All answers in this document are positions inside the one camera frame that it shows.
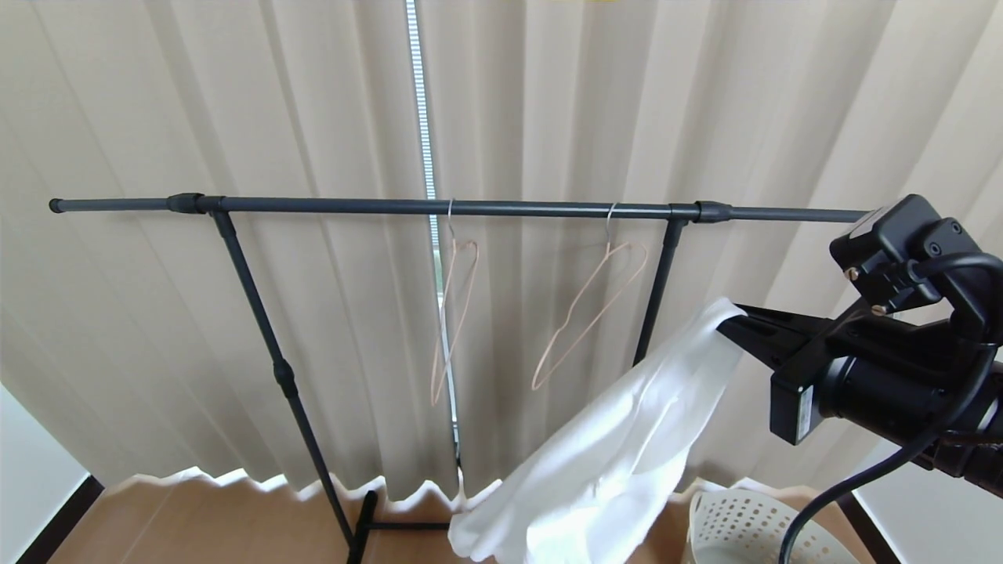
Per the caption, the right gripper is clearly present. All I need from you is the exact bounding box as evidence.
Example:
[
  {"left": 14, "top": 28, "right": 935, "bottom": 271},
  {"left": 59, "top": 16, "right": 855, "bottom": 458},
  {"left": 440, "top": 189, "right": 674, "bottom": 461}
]
[{"left": 769, "top": 302, "right": 1000, "bottom": 471}]

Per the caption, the white printed t-shirt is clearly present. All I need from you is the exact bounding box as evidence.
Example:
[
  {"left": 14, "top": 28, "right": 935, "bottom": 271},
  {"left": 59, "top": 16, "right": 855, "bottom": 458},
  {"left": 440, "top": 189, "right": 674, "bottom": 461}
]
[{"left": 448, "top": 296, "right": 747, "bottom": 564}]

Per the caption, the pink clothes hanger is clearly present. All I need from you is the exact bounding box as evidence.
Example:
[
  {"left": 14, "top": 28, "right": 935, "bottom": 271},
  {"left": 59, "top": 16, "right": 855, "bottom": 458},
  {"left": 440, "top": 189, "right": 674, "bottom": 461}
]
[
  {"left": 429, "top": 198, "right": 480, "bottom": 408},
  {"left": 531, "top": 202, "right": 650, "bottom": 392}
]

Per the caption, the white laundry basket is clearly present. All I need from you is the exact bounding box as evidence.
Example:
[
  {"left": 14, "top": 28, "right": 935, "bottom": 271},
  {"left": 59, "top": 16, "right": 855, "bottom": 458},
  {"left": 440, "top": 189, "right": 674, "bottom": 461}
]
[{"left": 680, "top": 487, "right": 863, "bottom": 564}]

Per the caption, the black clothes rack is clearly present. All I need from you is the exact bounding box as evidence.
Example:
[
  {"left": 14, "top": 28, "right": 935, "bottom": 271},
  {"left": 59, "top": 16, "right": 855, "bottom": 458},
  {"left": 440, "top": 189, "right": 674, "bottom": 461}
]
[{"left": 49, "top": 192, "right": 871, "bottom": 564}]

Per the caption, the beige curtain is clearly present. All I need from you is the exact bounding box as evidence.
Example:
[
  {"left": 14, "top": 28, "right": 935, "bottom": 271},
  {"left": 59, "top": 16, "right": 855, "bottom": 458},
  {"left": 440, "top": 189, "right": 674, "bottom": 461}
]
[{"left": 0, "top": 0, "right": 1003, "bottom": 502}]

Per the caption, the black cable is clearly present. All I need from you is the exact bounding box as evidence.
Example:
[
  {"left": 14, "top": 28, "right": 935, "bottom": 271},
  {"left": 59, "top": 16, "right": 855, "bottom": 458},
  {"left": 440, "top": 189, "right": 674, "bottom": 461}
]
[{"left": 778, "top": 251, "right": 1003, "bottom": 564}]

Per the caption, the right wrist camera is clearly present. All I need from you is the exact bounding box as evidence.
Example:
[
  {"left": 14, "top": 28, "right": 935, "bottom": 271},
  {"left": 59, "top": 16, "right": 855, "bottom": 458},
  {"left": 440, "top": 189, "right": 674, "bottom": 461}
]
[{"left": 819, "top": 194, "right": 986, "bottom": 353}]

